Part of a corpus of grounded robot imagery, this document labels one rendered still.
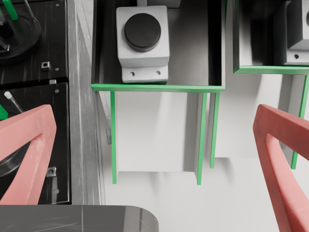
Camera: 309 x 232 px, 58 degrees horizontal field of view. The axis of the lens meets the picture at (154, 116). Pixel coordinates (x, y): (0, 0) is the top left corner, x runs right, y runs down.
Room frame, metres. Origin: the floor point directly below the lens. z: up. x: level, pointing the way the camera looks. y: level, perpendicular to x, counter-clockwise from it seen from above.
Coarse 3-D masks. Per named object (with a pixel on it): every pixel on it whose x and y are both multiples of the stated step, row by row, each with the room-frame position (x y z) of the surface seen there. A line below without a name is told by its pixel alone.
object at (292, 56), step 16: (288, 0) 0.27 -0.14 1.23; (304, 0) 0.22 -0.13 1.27; (288, 16) 0.22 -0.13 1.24; (304, 16) 0.20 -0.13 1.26; (288, 32) 0.21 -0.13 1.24; (304, 32) 0.19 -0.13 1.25; (288, 48) 0.20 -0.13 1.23; (304, 48) 0.19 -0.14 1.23; (288, 64) 0.19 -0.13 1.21; (304, 64) 0.19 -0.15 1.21
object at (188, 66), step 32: (96, 0) 0.23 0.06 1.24; (128, 0) 0.25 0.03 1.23; (192, 0) 0.26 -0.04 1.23; (224, 0) 0.24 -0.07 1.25; (96, 32) 0.21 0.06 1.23; (192, 32) 0.22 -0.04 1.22; (224, 32) 0.21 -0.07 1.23; (96, 64) 0.18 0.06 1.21; (192, 64) 0.19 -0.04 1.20; (224, 64) 0.18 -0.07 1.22
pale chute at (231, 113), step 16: (240, 80) 0.27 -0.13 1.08; (256, 80) 0.27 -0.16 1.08; (272, 80) 0.27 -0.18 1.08; (288, 80) 0.27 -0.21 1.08; (304, 80) 0.25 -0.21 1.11; (224, 96) 0.25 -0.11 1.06; (240, 96) 0.25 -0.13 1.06; (256, 96) 0.25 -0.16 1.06; (272, 96) 0.25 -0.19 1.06; (288, 96) 0.25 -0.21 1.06; (304, 96) 0.23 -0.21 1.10; (224, 112) 0.23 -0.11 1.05; (240, 112) 0.23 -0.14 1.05; (288, 112) 0.23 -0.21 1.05; (304, 112) 0.21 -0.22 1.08; (208, 128) 0.21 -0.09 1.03; (224, 128) 0.21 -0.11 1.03; (240, 128) 0.21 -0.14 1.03; (208, 144) 0.18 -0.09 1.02; (224, 144) 0.19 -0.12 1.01; (240, 144) 0.19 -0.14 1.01; (208, 160) 0.16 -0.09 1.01; (288, 160) 0.16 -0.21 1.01
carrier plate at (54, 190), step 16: (0, 96) 0.29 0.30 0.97; (16, 96) 0.29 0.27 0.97; (32, 96) 0.30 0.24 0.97; (48, 96) 0.30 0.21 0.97; (64, 96) 0.30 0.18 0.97; (64, 112) 0.26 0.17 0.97; (64, 128) 0.23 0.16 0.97; (64, 144) 0.20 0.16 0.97; (64, 160) 0.17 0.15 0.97; (64, 176) 0.14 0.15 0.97; (0, 192) 0.11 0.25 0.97; (48, 192) 0.11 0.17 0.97; (64, 192) 0.11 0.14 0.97
